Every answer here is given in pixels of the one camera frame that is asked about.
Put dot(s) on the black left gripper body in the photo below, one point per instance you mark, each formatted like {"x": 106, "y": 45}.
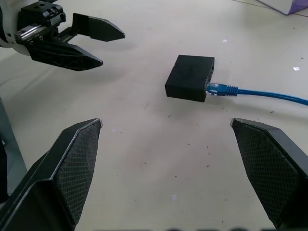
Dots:
{"x": 41, "y": 21}

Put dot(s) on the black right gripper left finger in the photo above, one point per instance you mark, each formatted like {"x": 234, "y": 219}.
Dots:
{"x": 60, "y": 173}

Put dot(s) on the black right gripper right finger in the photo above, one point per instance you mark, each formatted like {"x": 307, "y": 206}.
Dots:
{"x": 272, "y": 168}

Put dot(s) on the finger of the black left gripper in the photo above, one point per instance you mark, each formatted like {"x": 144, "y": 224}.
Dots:
{"x": 62, "y": 56}
{"x": 101, "y": 30}

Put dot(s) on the black plastic box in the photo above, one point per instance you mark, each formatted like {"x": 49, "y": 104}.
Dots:
{"x": 187, "y": 77}

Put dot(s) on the purple and white box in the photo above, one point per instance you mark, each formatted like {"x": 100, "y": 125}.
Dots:
{"x": 288, "y": 6}

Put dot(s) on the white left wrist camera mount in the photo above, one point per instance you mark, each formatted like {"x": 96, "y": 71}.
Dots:
{"x": 8, "y": 27}

